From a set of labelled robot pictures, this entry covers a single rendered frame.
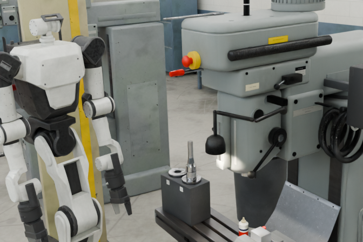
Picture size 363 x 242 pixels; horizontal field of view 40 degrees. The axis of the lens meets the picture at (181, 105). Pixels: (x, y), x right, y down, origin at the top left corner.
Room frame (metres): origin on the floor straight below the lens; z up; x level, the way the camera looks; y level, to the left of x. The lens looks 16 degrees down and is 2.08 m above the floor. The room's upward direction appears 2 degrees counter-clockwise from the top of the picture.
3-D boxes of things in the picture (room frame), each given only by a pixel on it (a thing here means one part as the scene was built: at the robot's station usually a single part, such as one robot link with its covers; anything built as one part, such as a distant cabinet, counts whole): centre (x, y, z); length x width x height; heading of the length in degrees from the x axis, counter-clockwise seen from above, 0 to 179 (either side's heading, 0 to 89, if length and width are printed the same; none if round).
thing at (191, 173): (2.07, -0.03, 1.16); 0.05 x 0.05 x 0.06
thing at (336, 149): (1.74, -0.57, 1.45); 0.18 x 0.16 x 0.21; 122
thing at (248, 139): (1.76, -0.25, 1.47); 0.21 x 0.19 x 0.32; 32
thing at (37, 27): (2.05, 0.55, 1.84); 0.10 x 0.07 x 0.09; 135
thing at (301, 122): (1.86, -0.41, 1.47); 0.24 x 0.19 x 0.26; 32
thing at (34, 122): (2.11, 0.61, 1.37); 0.28 x 0.13 x 0.18; 45
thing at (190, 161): (2.07, -0.03, 1.25); 0.03 x 0.03 x 0.11
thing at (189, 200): (2.11, 0.00, 1.03); 0.22 x 0.12 x 0.20; 38
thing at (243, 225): (1.86, -0.24, 0.99); 0.04 x 0.04 x 0.11
